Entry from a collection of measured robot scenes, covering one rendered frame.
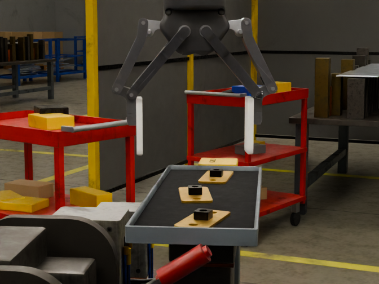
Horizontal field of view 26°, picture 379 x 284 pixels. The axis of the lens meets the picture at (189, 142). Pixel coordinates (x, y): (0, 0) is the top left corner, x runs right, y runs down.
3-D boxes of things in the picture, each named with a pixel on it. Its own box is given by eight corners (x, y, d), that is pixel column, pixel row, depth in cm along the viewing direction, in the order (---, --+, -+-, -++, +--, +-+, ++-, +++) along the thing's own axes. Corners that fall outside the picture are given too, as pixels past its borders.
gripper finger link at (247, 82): (195, 31, 102) (203, 23, 102) (254, 98, 104) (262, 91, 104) (197, 32, 98) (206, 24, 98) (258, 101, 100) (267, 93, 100)
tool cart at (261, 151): (247, 215, 584) (249, 79, 570) (305, 225, 558) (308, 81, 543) (180, 240, 519) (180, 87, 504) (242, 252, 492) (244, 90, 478)
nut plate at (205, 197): (178, 189, 107) (178, 180, 107) (207, 189, 107) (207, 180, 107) (181, 203, 99) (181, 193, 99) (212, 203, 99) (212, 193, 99)
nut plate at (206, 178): (208, 172, 119) (208, 164, 119) (234, 173, 118) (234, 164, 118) (197, 183, 111) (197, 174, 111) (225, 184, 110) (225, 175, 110)
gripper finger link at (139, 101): (142, 98, 99) (136, 98, 99) (142, 155, 100) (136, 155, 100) (142, 96, 102) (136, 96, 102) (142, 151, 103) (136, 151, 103)
